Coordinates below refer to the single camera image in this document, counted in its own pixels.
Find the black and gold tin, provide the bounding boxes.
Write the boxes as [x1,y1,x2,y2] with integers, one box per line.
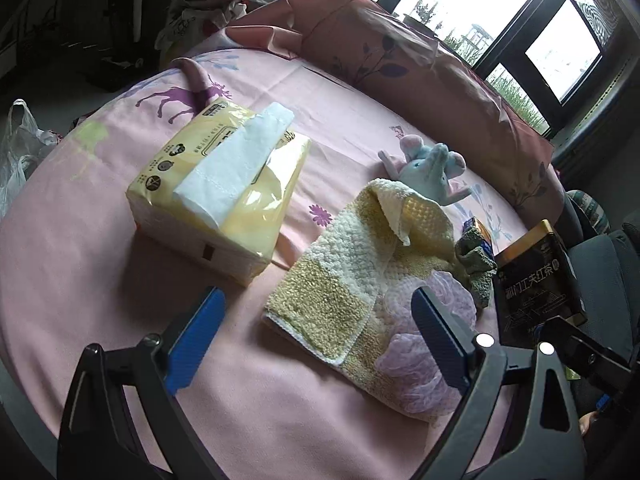
[492,220,588,352]

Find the yellow and white towel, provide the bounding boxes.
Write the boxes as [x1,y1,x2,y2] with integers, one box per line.
[262,179,457,422]

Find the patterned cushion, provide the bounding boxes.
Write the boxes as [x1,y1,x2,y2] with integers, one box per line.
[566,189,612,235]

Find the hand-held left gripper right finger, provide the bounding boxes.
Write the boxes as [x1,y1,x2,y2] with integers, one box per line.
[410,285,590,480]

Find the small blue tissue pack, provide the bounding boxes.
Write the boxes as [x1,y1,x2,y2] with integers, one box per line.
[462,217,495,257]

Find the white plastic bag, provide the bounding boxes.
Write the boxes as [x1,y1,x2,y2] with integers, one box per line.
[0,99,62,217]

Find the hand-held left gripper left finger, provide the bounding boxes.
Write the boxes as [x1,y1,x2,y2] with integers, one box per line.
[56,286,227,480]

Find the pink leaf print pillow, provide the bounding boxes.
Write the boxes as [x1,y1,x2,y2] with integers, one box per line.
[225,0,562,222]

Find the pile of clothes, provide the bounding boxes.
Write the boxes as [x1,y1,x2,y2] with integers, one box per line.
[159,0,282,47]

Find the grey sofa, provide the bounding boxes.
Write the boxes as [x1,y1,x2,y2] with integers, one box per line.
[550,187,640,461]

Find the pink printed bed sheet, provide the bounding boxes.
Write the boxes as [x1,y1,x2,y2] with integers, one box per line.
[0,45,566,480]

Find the green knitted cloth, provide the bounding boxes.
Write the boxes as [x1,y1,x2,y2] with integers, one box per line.
[454,230,497,309]

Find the black framed window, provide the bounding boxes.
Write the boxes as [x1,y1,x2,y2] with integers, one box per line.
[260,0,640,141]

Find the blue plush mouse toy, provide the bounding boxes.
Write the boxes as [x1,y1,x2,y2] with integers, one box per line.
[377,135,473,207]

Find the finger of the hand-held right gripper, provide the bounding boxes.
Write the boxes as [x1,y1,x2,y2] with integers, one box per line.
[542,316,633,382]

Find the yellow tissue pack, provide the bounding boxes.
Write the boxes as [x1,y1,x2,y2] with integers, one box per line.
[125,99,312,288]

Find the purple fleece towel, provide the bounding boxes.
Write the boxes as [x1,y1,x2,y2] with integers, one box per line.
[375,270,478,421]

